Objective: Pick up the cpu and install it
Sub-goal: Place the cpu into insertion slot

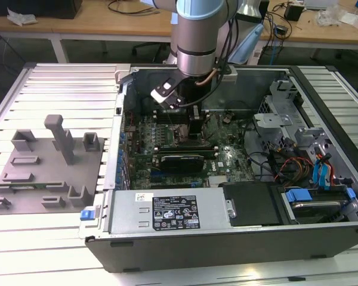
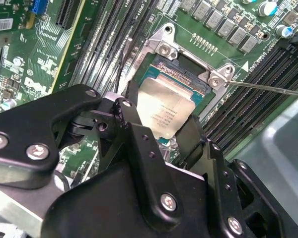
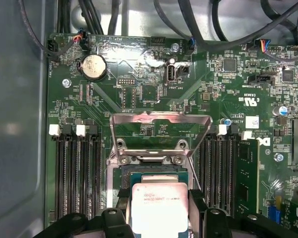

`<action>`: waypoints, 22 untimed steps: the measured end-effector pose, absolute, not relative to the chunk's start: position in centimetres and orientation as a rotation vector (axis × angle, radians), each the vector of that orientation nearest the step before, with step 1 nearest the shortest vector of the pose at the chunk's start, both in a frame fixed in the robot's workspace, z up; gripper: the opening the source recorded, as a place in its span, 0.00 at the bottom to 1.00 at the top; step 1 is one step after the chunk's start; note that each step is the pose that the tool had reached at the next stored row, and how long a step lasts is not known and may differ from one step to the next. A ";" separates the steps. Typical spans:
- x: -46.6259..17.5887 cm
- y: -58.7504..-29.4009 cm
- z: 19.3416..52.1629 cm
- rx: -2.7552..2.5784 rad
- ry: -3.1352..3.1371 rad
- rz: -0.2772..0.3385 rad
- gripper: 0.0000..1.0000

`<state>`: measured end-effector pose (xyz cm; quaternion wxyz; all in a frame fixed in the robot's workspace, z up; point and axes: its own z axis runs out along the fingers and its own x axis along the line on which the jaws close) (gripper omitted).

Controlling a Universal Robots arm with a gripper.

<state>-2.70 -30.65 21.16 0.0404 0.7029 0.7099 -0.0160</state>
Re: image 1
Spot blue flat data cable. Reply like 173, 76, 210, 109
312, 153, 337, 191

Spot black hard disk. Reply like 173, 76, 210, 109
289, 201, 347, 225

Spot black camera cable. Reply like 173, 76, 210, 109
178, 0, 238, 108

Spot small black box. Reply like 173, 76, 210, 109
283, 4, 304, 22

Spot black graphics card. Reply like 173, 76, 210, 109
153, 153, 206, 173

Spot red yellow power wires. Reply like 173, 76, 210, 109
273, 156, 314, 183

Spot grey power supply unit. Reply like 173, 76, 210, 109
108, 189, 237, 237

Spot black plastic shroud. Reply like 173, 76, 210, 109
219, 181, 287, 226

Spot small electronic device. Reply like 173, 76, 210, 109
274, 24, 288, 39

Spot green motherboard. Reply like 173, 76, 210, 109
122, 109, 257, 191

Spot grey parts rack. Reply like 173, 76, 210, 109
0, 114, 106, 216

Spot wooden desk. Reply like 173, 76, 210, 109
0, 0, 175, 63
258, 0, 358, 60

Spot blue network cable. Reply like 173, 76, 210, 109
269, 37, 280, 65

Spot white clip RAM slot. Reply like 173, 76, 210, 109
154, 151, 220, 156
153, 109, 210, 114
153, 116, 210, 121
153, 146, 219, 151

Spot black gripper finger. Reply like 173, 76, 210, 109
189, 107, 205, 136

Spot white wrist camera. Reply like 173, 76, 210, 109
150, 77, 180, 110

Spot grey metal drive cage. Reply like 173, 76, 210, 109
252, 79, 358, 191

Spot open black PC case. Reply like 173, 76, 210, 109
78, 63, 358, 273

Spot white plastic bag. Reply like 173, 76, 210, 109
6, 8, 38, 27

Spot blue disk carrier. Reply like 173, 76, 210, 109
285, 187, 357, 205

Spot clear plastic bags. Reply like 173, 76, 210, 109
315, 3, 358, 28

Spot blue case latch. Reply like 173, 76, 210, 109
80, 209, 96, 222

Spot CPU socket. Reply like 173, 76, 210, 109
172, 123, 211, 148

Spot black monitor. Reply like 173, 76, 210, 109
0, 0, 84, 18

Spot silver chipset heatsink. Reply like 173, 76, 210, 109
208, 175, 232, 188

